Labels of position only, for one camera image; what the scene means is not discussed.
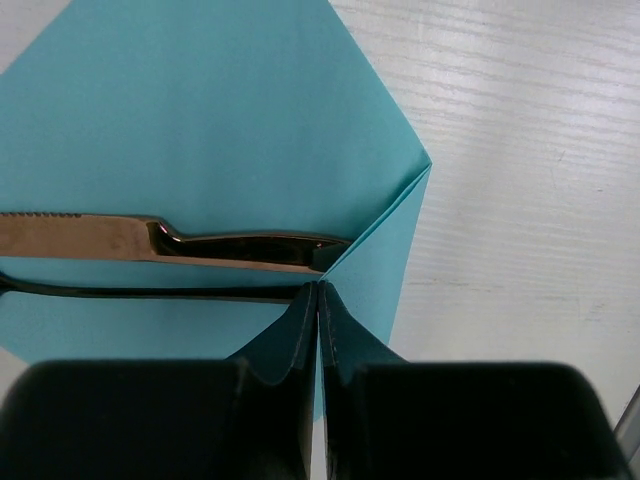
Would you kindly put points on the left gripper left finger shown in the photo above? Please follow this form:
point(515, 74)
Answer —
point(248, 416)

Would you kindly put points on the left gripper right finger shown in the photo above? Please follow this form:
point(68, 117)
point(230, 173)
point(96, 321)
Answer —
point(390, 418)

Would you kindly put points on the black spoon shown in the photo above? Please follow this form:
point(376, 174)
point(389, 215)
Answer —
point(265, 294)

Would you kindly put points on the copper knife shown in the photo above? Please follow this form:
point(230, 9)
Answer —
point(151, 239)

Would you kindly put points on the teal paper napkin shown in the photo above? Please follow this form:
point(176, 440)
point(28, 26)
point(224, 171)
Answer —
point(219, 116)

